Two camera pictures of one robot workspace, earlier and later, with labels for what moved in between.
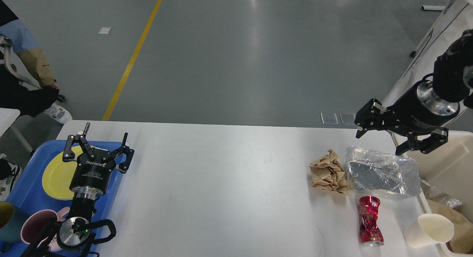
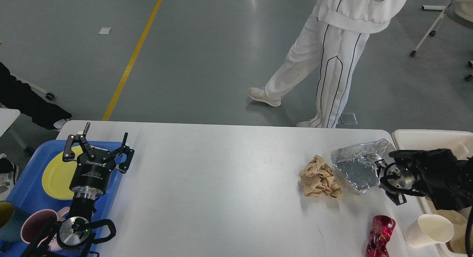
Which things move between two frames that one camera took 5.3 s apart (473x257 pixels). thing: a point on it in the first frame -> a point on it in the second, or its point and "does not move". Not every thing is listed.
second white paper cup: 431,229 does not move
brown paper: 328,174 -> 317,178
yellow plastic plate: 58,174 does not move
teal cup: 12,218 does not move
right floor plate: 347,118 does not move
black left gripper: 92,176 does not move
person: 458,19 -> 334,41
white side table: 7,117 does not move
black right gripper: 419,109 -> 395,176
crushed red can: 370,235 -> 381,232
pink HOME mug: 36,223 does not move
